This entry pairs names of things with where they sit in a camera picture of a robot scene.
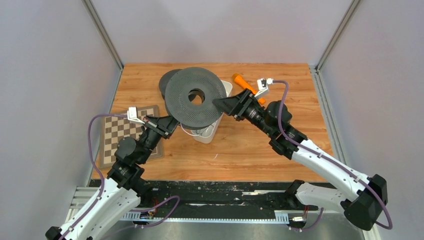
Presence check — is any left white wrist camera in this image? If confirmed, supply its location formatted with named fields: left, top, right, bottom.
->
left=127, top=106, right=146, bottom=125

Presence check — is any white oblong tray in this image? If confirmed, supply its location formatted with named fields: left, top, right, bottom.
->
left=190, top=80, right=233, bottom=144

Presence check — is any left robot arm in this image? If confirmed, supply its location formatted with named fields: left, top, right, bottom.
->
left=45, top=107, right=179, bottom=240

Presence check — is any aluminium frame post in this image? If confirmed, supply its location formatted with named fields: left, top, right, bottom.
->
left=315, top=0, right=363, bottom=72
left=82, top=0, right=124, bottom=72

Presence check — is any left aluminium frame post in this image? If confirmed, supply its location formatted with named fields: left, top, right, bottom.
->
left=82, top=0, right=124, bottom=72

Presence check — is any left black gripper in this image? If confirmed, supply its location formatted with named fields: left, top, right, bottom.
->
left=137, top=112, right=184, bottom=164

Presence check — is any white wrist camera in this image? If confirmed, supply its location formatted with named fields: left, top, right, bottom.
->
left=127, top=106, right=146, bottom=125
left=255, top=78, right=274, bottom=100

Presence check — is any wooden chessboard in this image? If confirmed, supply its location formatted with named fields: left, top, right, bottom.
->
left=98, top=105, right=164, bottom=169

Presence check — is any black spool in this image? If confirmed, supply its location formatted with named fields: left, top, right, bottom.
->
left=158, top=69, right=181, bottom=99
left=163, top=66, right=227, bottom=130

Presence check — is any orange flashlight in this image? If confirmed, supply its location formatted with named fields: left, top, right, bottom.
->
left=231, top=73, right=266, bottom=105

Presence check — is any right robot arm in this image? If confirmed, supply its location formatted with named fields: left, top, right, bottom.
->
left=213, top=89, right=393, bottom=231

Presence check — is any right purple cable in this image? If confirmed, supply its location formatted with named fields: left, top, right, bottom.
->
left=271, top=79, right=394, bottom=231

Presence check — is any right aluminium frame post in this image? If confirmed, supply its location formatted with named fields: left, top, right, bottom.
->
left=315, top=0, right=363, bottom=72

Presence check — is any white thin cable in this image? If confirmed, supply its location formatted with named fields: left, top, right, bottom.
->
left=179, top=123, right=213, bottom=138

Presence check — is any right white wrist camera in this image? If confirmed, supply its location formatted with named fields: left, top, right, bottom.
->
left=255, top=78, right=274, bottom=100

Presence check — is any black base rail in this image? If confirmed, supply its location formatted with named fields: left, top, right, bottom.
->
left=71, top=180, right=342, bottom=224

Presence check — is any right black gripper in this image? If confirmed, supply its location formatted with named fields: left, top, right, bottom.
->
left=213, top=88, right=274, bottom=137

